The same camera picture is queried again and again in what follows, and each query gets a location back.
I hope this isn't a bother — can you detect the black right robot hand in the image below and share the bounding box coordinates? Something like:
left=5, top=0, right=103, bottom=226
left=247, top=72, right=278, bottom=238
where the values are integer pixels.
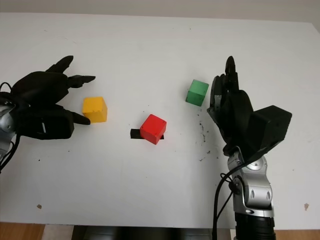
left=206, top=56, right=256, bottom=156

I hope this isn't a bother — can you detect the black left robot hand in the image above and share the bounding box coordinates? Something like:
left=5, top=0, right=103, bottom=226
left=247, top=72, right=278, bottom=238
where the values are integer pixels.
left=9, top=55, right=97, bottom=126

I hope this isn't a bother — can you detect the green cube block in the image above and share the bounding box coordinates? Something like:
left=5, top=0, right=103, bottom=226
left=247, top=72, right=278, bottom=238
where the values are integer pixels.
left=185, top=79, right=210, bottom=107

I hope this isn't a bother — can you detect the yellow cube block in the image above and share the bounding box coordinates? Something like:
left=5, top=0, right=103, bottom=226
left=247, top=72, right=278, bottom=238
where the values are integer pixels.
left=82, top=96, right=109, bottom=124

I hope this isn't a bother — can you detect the red cube block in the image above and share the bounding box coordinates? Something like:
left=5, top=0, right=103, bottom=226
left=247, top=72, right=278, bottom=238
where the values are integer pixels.
left=139, top=113, right=168, bottom=146

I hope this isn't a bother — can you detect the black tape strip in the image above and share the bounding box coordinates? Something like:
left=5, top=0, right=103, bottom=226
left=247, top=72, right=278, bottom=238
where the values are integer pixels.
left=129, top=128, right=165, bottom=141

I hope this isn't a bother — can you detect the dark robot torso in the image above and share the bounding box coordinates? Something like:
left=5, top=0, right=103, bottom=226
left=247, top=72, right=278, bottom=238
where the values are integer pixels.
left=71, top=226, right=214, bottom=240

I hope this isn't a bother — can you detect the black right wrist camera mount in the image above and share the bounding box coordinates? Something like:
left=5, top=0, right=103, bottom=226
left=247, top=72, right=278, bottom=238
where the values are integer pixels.
left=245, top=105, right=293, bottom=161

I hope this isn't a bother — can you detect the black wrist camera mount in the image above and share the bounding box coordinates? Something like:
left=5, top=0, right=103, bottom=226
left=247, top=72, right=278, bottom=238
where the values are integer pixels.
left=16, top=103, right=76, bottom=141
left=245, top=105, right=293, bottom=161

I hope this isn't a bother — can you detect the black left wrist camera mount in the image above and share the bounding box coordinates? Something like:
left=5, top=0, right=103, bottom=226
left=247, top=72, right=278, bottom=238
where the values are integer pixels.
left=16, top=103, right=76, bottom=141

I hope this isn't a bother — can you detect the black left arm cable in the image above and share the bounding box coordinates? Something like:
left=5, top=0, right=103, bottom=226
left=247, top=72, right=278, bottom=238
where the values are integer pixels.
left=0, top=81, right=21, bottom=174

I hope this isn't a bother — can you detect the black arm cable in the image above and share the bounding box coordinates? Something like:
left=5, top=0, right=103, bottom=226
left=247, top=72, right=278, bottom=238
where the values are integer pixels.
left=0, top=81, right=21, bottom=174
left=212, top=159, right=248, bottom=240

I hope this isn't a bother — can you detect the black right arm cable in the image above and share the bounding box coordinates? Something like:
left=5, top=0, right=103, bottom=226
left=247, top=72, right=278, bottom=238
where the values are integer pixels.
left=212, top=159, right=248, bottom=240

